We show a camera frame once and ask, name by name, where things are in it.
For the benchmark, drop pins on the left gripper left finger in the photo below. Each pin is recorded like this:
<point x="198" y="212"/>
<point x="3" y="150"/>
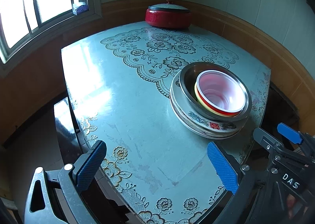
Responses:
<point x="87" y="165"/>

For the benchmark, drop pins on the white plate red characters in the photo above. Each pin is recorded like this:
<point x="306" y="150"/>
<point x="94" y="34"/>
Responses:
<point x="192" y="124"/>
<point x="186" y="110"/>

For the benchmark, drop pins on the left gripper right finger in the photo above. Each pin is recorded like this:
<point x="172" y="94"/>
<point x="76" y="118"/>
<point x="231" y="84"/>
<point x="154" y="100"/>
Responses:
<point x="226" y="166"/>

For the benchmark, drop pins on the stainless steel bowl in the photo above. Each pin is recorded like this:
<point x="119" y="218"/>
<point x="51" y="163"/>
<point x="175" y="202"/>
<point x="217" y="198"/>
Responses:
<point x="187" y="81"/>

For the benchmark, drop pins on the yellow plastic bowl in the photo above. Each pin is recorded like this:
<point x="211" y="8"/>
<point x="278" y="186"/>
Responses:
<point x="200" y="100"/>

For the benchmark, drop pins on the right hand painted nails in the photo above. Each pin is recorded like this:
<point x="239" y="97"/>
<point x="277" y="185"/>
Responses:
<point x="295" y="208"/>

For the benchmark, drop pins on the red electric cooker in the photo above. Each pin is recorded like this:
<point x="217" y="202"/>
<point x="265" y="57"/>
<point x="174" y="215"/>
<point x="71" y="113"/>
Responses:
<point x="167" y="19"/>

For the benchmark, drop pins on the cooker lid with knob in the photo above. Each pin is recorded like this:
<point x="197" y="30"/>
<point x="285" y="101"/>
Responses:
<point x="169" y="7"/>

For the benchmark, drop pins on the red plastic bowl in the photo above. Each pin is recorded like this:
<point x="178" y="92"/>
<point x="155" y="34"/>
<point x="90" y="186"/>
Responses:
<point x="221" y="92"/>

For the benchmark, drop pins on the window with metal frame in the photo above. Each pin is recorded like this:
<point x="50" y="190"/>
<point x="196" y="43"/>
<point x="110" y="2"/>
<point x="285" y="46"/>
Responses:
<point x="26" y="25"/>

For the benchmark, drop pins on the dark wooden stool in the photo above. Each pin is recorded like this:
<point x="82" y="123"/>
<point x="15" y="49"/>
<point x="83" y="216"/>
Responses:
<point x="69" y="145"/>

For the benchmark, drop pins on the blue white box on sill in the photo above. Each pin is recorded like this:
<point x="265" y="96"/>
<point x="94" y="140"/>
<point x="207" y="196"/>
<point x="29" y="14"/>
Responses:
<point x="79" y="8"/>

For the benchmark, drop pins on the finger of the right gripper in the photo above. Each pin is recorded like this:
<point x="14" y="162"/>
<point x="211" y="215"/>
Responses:
<point x="292" y="135"/>
<point x="273" y="146"/>

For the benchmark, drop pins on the floral plastic tablecloth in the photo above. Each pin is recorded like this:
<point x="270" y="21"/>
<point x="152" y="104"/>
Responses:
<point x="118" y="84"/>

